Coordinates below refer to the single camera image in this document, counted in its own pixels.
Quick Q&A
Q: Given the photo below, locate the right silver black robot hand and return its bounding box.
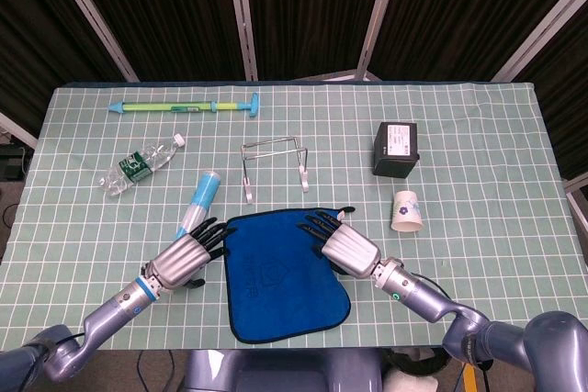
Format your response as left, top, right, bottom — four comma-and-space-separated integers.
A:
297, 206, 383, 279

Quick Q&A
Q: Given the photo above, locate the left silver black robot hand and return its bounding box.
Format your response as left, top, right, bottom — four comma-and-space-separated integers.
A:
140, 217, 229, 295

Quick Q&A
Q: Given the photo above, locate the blue towel with black trim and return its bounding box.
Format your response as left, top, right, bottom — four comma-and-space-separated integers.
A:
223, 206, 353, 345

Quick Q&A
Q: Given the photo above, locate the white paper cup with flower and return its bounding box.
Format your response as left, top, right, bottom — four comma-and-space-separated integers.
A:
390, 189, 424, 234

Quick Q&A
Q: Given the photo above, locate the white and blue tube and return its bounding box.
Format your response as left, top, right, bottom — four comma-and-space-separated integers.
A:
176, 170, 221, 241

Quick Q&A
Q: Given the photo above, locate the clear bottle with green label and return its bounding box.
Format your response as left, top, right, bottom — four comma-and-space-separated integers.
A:
99, 133, 187, 197

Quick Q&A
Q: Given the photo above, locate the black box with white label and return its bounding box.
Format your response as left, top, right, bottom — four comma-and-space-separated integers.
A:
370, 120, 423, 179

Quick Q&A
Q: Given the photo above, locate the black round bin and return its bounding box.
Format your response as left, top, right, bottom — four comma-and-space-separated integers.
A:
384, 348, 454, 377

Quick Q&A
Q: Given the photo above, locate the blue-grey robot torso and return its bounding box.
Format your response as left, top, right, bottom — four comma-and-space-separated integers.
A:
183, 348, 387, 392

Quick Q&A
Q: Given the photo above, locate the green and blue toy pump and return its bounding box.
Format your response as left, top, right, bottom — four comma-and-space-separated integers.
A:
107, 92, 261, 121

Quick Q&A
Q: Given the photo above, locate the green checked tablecloth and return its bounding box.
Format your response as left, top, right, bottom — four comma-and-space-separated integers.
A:
0, 81, 588, 352

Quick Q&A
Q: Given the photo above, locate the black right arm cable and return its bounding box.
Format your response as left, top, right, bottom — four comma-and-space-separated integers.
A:
415, 274, 456, 307

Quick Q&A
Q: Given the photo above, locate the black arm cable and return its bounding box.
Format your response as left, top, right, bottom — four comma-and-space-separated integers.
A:
25, 331, 88, 392
415, 274, 456, 307

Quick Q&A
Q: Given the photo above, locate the black floor cable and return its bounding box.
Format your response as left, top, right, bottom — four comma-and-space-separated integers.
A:
136, 349, 176, 392

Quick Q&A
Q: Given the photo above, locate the metal wire rack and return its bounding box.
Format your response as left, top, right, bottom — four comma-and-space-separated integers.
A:
240, 135, 310, 205

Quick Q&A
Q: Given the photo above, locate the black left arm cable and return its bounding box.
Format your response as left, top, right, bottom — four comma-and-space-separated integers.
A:
25, 331, 88, 392

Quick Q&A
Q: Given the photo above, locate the white metal frame pole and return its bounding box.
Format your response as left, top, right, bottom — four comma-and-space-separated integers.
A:
489, 0, 588, 84
355, 0, 405, 83
224, 0, 260, 82
43, 0, 140, 84

